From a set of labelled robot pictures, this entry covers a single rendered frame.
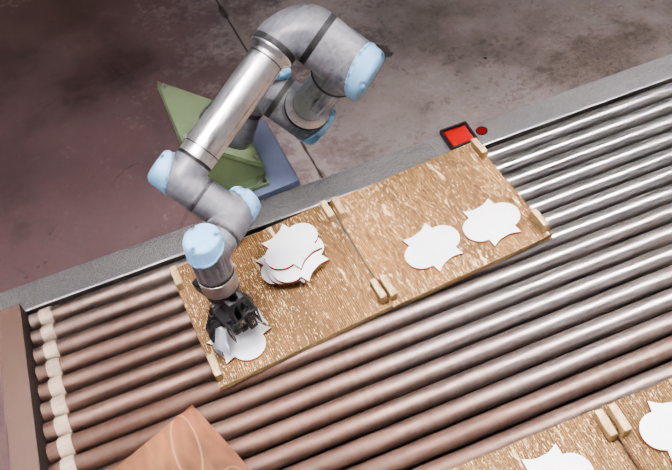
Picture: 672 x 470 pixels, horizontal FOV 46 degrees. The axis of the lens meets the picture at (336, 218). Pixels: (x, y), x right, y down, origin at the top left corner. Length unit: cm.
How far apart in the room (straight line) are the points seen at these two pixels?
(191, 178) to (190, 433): 48
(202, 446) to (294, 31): 81
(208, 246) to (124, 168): 216
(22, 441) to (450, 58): 265
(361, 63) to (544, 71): 221
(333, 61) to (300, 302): 55
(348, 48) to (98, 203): 209
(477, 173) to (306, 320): 57
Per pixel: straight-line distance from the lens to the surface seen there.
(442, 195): 195
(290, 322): 177
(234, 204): 154
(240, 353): 174
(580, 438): 163
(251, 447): 167
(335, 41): 159
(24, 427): 182
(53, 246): 343
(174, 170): 154
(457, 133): 210
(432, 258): 182
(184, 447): 157
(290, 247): 184
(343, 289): 180
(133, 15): 447
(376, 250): 185
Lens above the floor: 241
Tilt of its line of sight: 50 degrees down
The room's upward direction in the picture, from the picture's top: 11 degrees counter-clockwise
